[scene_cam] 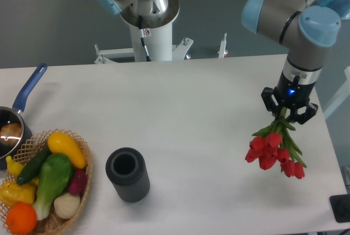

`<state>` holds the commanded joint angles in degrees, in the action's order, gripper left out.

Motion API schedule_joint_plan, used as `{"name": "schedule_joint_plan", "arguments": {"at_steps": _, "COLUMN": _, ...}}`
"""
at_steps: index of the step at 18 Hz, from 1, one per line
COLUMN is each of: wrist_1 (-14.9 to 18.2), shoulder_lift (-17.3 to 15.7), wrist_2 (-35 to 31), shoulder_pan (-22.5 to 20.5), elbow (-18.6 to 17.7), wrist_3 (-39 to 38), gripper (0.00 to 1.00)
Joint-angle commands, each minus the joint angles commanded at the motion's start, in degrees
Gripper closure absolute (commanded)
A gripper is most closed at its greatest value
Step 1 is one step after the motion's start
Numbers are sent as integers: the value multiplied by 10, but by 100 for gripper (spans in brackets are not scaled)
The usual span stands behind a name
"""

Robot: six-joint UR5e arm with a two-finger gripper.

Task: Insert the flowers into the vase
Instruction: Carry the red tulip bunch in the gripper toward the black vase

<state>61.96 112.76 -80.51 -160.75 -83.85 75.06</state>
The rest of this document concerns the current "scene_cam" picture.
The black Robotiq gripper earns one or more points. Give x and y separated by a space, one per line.
293 96

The red tulip bouquet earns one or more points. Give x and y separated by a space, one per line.
273 144

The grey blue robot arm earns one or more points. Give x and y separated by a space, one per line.
306 30

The dark grey ribbed vase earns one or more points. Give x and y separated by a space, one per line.
127 171

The black device at edge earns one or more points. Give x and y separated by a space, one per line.
340 207

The purple red radish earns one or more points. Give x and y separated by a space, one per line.
78 182

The yellow squash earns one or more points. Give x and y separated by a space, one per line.
59 142

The green bok choy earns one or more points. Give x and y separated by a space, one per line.
54 176

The white garlic bulb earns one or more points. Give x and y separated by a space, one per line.
66 205

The woven wicker basket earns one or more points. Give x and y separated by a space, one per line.
53 224

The green cucumber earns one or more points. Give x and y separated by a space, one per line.
33 166

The brown bread roll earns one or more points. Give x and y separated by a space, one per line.
11 134

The yellow banana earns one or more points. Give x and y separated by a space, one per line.
15 168

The orange fruit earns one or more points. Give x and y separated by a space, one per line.
21 218

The yellow corn cob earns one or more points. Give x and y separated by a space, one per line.
12 193

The white frame at right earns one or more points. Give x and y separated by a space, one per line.
338 97

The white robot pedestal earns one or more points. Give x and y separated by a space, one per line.
150 24

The blue handled saucepan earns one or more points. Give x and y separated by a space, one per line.
14 114

